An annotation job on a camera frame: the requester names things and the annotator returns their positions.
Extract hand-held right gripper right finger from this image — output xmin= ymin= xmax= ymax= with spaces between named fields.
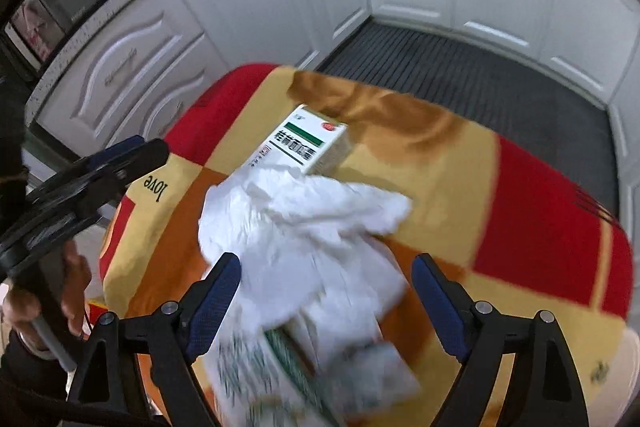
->
xmin=410 ymin=252 xmax=592 ymax=427

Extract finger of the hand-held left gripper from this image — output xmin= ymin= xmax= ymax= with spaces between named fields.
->
xmin=74 ymin=134 xmax=147 ymax=176
xmin=69 ymin=138 xmax=172 ymax=217

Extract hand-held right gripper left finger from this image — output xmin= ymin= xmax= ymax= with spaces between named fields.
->
xmin=66 ymin=251 xmax=243 ymax=427

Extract white box green labels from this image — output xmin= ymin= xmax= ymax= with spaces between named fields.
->
xmin=207 ymin=307 xmax=423 ymax=427

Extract white tissue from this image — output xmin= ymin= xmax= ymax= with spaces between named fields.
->
xmin=197 ymin=166 xmax=415 ymax=333

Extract green white medicine box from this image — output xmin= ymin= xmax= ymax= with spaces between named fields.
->
xmin=244 ymin=103 xmax=351 ymax=178

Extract person's left forearm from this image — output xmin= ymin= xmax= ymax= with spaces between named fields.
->
xmin=0 ymin=332 xmax=68 ymax=408

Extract person's left hand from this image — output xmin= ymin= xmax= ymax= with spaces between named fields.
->
xmin=4 ymin=239 xmax=94 ymax=361

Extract printed blanket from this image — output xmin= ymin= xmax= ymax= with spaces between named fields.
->
xmin=97 ymin=63 xmax=635 ymax=427

